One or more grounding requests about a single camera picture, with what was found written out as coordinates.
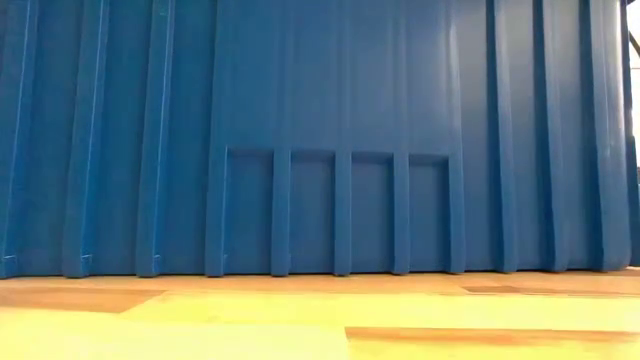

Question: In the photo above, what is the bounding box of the blue plastic bin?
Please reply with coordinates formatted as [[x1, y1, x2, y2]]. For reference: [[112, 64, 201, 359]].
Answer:
[[0, 0, 640, 279]]

